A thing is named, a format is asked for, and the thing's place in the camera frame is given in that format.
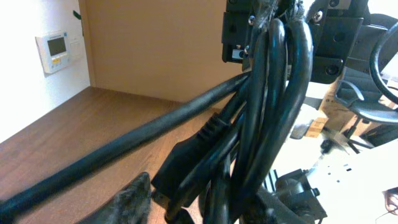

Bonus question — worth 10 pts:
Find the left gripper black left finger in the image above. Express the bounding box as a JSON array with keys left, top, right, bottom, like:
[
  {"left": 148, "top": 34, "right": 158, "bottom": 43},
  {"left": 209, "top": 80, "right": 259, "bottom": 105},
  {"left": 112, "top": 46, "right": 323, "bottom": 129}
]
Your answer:
[{"left": 78, "top": 172, "right": 151, "bottom": 224}]

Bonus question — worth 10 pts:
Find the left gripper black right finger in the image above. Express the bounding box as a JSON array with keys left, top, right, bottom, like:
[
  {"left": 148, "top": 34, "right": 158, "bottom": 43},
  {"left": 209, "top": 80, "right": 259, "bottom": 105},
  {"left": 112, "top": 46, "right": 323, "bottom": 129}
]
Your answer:
[{"left": 239, "top": 187, "right": 300, "bottom": 224}]

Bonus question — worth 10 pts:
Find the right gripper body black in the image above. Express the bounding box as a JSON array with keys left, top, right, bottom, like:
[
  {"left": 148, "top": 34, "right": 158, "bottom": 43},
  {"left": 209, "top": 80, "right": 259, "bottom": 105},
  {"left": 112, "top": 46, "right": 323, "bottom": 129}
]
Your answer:
[{"left": 221, "top": 0, "right": 364, "bottom": 85}]

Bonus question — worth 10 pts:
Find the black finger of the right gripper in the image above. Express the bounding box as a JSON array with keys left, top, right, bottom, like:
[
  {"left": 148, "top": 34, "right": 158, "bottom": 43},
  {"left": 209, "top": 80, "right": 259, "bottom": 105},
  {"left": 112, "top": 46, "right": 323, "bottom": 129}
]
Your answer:
[
  {"left": 284, "top": 0, "right": 307, "bottom": 22},
  {"left": 251, "top": 0, "right": 279, "bottom": 31}
]

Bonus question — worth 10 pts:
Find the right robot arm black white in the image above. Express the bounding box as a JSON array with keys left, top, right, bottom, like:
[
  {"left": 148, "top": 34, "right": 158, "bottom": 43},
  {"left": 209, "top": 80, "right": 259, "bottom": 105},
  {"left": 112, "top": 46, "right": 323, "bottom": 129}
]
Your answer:
[{"left": 221, "top": 0, "right": 397, "bottom": 102}]

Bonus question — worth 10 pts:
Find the black office chair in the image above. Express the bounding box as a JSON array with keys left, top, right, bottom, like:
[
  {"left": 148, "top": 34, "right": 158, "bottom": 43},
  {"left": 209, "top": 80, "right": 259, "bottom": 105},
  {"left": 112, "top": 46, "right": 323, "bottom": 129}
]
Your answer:
[{"left": 334, "top": 67, "right": 397, "bottom": 154}]

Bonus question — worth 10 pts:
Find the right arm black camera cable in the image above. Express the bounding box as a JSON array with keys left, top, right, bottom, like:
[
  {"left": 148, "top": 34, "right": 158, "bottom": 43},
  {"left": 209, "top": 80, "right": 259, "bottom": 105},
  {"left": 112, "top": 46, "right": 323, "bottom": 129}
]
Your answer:
[{"left": 369, "top": 21, "right": 398, "bottom": 105}]

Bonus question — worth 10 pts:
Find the white wall thermostat panel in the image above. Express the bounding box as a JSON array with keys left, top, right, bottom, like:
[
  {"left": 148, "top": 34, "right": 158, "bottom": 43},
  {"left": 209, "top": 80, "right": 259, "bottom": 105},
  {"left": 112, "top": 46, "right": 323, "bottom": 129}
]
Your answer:
[{"left": 35, "top": 31, "right": 71, "bottom": 74}]

